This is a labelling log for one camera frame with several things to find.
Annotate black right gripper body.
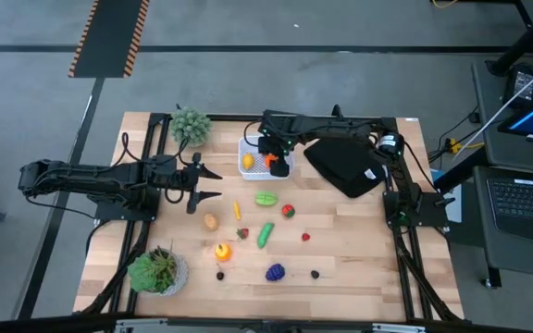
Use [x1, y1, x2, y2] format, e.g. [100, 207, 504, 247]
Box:
[257, 132, 293, 161]

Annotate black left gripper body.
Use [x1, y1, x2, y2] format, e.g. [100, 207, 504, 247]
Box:
[173, 151, 205, 216]

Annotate white plastic basket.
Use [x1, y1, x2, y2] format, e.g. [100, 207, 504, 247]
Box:
[237, 134, 295, 181]

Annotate light green toy vegetable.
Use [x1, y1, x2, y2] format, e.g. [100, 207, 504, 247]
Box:
[254, 191, 279, 208]

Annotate yellow orange toy bell pepper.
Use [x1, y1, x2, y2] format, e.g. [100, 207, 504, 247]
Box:
[214, 242, 233, 263]

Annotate pale green bushy potted plant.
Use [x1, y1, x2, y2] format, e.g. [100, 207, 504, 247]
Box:
[168, 106, 212, 148]

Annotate black cloth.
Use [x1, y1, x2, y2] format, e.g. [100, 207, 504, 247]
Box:
[303, 136, 388, 199]

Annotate green toy cucumber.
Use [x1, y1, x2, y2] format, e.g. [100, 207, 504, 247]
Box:
[255, 222, 276, 250]

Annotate dark green leafy potted plant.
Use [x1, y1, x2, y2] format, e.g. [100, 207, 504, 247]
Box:
[126, 244, 190, 297]

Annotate purple toy grapes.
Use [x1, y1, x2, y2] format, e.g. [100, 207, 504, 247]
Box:
[265, 263, 287, 282]

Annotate black rig beam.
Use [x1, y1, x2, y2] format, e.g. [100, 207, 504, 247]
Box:
[0, 312, 533, 333]

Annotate black hazard striped floor mat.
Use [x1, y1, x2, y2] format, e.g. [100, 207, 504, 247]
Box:
[68, 0, 151, 79]

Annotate white paper sheet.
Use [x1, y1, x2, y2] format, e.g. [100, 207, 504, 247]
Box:
[446, 196, 465, 224]

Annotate white rod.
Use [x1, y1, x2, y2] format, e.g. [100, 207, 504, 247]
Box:
[451, 54, 533, 158]

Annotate black keyboard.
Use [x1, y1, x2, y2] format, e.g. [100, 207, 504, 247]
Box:
[474, 166, 533, 246]

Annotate black power adapter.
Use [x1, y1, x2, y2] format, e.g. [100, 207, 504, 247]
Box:
[502, 63, 533, 105]

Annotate dark grey desk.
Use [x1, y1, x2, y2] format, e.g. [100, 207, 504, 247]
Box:
[472, 59, 533, 290]

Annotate black stand leg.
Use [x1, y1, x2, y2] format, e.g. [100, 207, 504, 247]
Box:
[486, 0, 533, 78]

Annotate black aluminium table frame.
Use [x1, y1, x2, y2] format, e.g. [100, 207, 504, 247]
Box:
[75, 104, 465, 324]

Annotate silver bracket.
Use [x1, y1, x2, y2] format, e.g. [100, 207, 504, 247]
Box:
[114, 317, 169, 333]
[371, 322, 428, 333]

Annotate yellow plug with cable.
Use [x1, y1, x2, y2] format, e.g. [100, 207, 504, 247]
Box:
[446, 137, 485, 156]

